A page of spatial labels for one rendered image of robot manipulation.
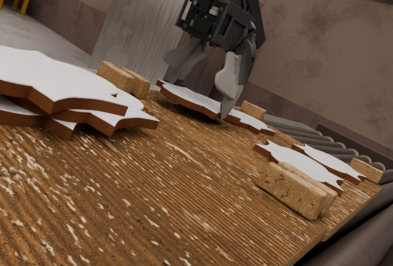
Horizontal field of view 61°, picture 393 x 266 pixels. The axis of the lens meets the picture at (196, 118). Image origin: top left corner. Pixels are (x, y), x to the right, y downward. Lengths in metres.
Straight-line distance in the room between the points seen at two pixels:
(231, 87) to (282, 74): 3.85
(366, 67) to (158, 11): 2.35
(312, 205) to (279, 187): 0.03
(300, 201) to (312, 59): 3.93
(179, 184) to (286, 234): 0.08
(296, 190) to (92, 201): 0.18
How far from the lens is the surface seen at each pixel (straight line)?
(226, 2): 0.43
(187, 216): 0.21
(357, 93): 3.99
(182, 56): 0.51
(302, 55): 4.27
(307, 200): 0.31
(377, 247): 0.43
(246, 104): 0.79
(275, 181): 0.31
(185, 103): 0.44
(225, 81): 0.45
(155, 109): 0.43
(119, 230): 0.17
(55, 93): 0.23
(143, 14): 4.07
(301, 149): 0.61
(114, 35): 4.39
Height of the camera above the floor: 1.03
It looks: 11 degrees down
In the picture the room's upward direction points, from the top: 24 degrees clockwise
